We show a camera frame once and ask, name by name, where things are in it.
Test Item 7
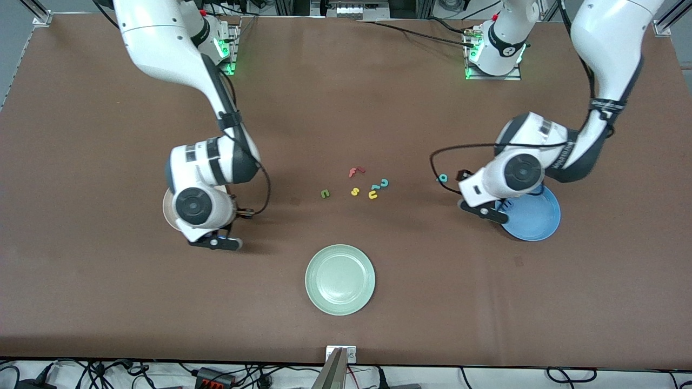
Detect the beige brown plate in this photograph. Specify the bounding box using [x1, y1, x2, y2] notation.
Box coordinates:
[163, 186, 182, 232]

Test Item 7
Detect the brown table mat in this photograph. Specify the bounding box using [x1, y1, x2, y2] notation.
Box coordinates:
[0, 14, 692, 371]

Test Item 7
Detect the blue plate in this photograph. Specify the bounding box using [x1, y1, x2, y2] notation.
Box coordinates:
[497, 185, 561, 242]

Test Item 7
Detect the pale green plate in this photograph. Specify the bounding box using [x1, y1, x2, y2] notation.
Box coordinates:
[305, 244, 376, 316]

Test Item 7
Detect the black red power strip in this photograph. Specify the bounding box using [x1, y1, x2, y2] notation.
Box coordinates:
[194, 366, 237, 389]

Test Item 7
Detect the grey terminal box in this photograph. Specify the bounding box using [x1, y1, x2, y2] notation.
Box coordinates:
[311, 0, 390, 21]

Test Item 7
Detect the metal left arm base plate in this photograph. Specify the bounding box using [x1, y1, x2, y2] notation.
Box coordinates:
[464, 24, 522, 82]

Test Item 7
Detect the long black table cable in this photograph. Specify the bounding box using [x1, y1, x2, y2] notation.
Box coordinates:
[357, 19, 476, 49]

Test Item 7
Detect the short black table cable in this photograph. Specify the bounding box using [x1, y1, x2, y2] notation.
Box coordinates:
[426, 16, 471, 36]

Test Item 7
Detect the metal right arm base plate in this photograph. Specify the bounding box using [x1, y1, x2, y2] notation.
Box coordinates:
[215, 19, 241, 76]

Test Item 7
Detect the silver mounting bracket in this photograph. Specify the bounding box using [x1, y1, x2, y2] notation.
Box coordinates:
[325, 346, 357, 364]

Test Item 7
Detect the grey camera pole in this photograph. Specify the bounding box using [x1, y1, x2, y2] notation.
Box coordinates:
[311, 348, 347, 389]

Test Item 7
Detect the aluminium frame post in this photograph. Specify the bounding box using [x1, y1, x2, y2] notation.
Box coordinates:
[653, 0, 692, 36]
[24, 0, 53, 26]

